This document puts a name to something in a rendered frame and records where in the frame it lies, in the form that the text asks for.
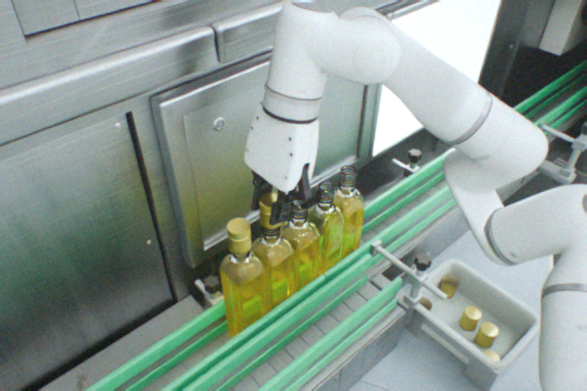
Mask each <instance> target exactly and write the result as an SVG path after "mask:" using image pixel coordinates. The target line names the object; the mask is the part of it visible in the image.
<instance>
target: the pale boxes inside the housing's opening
mask: <svg viewBox="0 0 587 391"><path fill-rule="evenodd" d="M586 2H587V0H556V1H555V4H554V6H553V9H552V12H551V15H549V17H548V23H547V25H546V28H545V30H544V33H543V36H542V39H541V42H540V45H539V47H538V48H539V49H541V50H545V51H548V52H551V53H554V54H557V55H561V54H563V53H565V52H566V51H568V50H570V49H572V48H574V47H576V46H578V45H579V44H581V43H582V42H583V41H584V40H586V39H587V27H586V26H585V25H584V23H583V21H582V15H581V12H582V10H583V8H584V6H585V4H586Z"/></svg>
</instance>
